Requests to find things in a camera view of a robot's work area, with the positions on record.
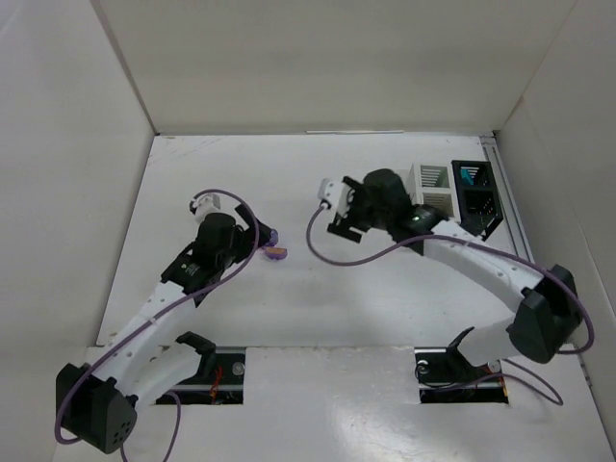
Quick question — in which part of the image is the purple round lego piece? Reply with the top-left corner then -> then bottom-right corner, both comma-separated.
269,229 -> 279,245

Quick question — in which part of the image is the purple orange lego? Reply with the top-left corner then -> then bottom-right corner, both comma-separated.
264,246 -> 288,261

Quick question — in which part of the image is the teal two-by-three lego brick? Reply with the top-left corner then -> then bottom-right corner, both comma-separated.
459,167 -> 477,186

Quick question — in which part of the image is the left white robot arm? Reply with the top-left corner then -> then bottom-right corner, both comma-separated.
54,204 -> 275,454

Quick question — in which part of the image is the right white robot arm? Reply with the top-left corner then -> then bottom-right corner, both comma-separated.
318,168 -> 582,367

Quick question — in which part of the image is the white slatted container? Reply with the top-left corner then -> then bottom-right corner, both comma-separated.
405,163 -> 460,221

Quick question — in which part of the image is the black slatted container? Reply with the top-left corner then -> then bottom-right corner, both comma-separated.
451,160 -> 503,241

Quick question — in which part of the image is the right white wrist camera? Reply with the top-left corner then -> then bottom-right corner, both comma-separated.
317,178 -> 355,218

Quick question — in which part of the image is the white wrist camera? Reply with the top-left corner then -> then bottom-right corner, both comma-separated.
189,192 -> 220,223
317,178 -> 355,218

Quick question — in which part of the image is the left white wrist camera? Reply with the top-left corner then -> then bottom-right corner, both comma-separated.
189,192 -> 220,223

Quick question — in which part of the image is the aluminium rail right edge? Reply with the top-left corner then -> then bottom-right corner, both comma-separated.
479,134 -> 535,263

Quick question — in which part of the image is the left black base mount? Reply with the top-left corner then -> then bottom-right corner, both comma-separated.
155,332 -> 246,405

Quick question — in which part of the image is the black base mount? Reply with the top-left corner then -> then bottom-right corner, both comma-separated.
155,332 -> 246,405
414,327 -> 509,404

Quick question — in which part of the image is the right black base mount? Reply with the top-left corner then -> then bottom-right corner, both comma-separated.
414,327 -> 509,404

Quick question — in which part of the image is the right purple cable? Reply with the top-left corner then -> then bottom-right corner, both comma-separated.
305,204 -> 594,405

